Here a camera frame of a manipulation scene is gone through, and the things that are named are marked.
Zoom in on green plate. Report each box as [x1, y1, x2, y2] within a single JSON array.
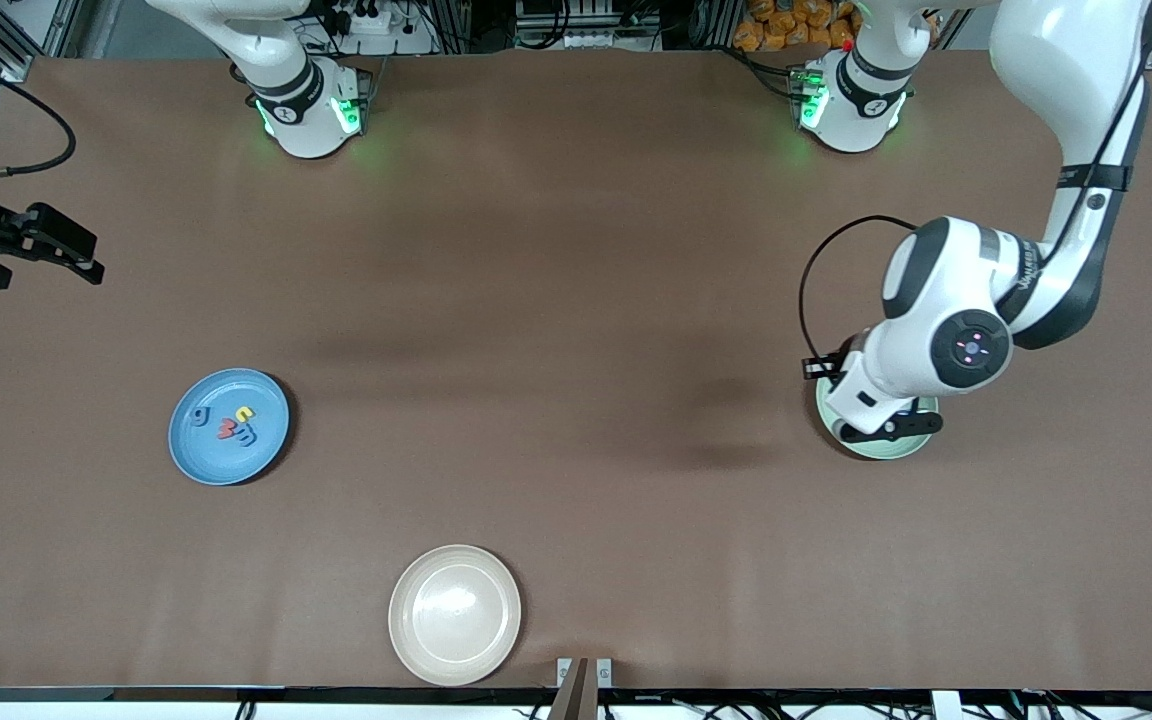
[[816, 378, 940, 461]]

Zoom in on blue plate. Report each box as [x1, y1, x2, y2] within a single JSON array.
[[168, 368, 291, 487]]

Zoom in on orange bagged items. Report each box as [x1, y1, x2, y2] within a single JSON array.
[[733, 0, 862, 54]]

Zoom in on white power strip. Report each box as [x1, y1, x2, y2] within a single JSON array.
[[321, 0, 437, 57]]

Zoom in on black electronics box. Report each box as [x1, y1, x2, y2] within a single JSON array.
[[514, 0, 659, 51]]

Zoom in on beige plate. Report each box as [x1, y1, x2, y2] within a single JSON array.
[[388, 544, 523, 687]]

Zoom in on camera stand bracket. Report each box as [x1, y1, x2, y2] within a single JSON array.
[[548, 657, 613, 720]]

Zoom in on aluminium table edge rail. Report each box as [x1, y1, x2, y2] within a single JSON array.
[[0, 685, 1152, 720]]

